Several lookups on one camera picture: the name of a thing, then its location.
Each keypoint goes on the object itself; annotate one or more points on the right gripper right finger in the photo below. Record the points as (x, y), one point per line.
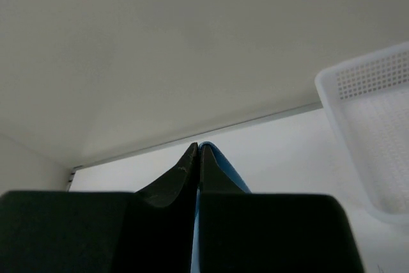
(240, 231)

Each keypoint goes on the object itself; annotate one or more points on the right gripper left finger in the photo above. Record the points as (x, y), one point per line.
(149, 230)

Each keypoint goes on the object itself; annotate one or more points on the blue shorts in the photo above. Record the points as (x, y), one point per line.
(230, 170)

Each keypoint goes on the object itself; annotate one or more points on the white plastic basket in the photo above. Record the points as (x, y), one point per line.
(366, 103)

